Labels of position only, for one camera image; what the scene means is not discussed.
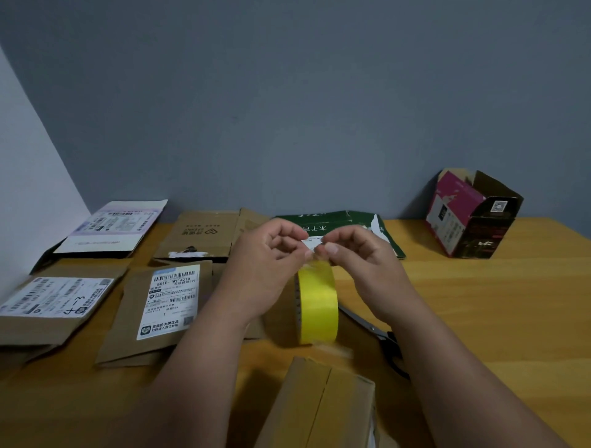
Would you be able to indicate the yellow tape roll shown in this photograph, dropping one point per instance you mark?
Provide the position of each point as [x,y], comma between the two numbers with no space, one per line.
[318,304]

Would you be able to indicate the pink and black carton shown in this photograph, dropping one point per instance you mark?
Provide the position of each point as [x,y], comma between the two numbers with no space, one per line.
[466,217]

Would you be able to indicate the black scissors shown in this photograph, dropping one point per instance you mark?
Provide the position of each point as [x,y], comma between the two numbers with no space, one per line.
[369,327]

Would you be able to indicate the brown carton with label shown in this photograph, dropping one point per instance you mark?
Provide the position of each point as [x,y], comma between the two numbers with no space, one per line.
[120,332]

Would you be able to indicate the person's left hand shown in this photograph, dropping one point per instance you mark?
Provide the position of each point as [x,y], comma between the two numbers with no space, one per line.
[258,281]

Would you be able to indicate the person's right hand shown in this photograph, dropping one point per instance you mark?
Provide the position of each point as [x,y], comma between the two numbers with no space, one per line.
[374,281]

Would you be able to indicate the person's left forearm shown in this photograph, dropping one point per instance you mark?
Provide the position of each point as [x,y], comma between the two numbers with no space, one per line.
[184,392]

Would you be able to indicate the black box white label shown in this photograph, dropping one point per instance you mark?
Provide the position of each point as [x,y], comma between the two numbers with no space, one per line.
[111,226]

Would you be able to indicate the plain brown carton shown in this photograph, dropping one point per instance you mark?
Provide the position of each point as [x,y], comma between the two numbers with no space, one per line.
[198,235]

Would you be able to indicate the person's right forearm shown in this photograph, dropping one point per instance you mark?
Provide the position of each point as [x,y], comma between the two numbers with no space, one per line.
[471,392]

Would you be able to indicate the green box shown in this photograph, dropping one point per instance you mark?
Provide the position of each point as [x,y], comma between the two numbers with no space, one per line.
[388,235]

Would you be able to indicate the small brown cardboard box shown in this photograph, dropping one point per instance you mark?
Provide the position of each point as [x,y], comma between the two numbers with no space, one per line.
[318,406]

